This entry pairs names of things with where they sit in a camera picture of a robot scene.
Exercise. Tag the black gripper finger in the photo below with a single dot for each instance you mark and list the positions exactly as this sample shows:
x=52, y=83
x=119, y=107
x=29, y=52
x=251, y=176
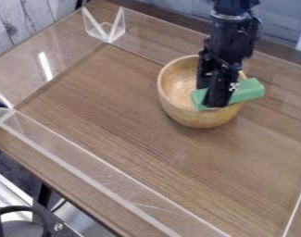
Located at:
x=207, y=65
x=223, y=85

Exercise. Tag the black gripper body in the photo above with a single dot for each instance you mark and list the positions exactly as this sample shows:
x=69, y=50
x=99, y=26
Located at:
x=234, y=37

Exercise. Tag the green rectangular block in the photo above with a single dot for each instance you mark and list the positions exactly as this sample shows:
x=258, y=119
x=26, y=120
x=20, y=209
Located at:
x=248, y=89

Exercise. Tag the brown wooden bowl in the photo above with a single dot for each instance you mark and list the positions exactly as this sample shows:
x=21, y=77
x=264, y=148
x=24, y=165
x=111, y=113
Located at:
x=176, y=85

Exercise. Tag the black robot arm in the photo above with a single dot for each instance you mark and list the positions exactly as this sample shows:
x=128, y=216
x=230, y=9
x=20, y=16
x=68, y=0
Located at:
x=234, y=8

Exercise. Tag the black table leg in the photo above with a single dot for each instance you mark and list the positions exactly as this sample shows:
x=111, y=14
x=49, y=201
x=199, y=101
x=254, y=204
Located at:
x=45, y=195

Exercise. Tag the clear acrylic corner bracket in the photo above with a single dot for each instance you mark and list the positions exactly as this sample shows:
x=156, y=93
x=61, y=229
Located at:
x=107, y=32

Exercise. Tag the clear acrylic front wall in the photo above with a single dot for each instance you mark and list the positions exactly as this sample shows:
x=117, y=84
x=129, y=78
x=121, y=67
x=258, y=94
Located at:
x=131, y=208

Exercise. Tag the grey metal base plate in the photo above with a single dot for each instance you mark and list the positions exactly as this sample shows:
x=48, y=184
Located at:
x=65, y=226

